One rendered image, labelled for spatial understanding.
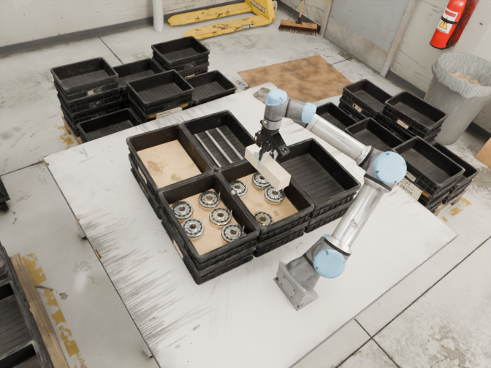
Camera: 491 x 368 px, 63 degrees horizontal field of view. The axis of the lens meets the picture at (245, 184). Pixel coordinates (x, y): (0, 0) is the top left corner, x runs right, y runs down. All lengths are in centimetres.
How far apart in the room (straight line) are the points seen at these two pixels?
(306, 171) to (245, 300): 76
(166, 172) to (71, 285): 103
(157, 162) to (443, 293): 205
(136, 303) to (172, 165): 71
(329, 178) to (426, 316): 120
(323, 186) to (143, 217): 92
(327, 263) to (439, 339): 144
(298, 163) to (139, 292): 104
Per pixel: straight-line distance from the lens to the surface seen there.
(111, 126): 324
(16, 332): 223
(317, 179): 213
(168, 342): 172
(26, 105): 406
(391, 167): 155
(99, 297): 264
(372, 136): 331
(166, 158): 213
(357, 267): 202
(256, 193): 199
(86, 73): 344
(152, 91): 319
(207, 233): 181
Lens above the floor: 230
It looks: 47 degrees down
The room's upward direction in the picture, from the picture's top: 9 degrees clockwise
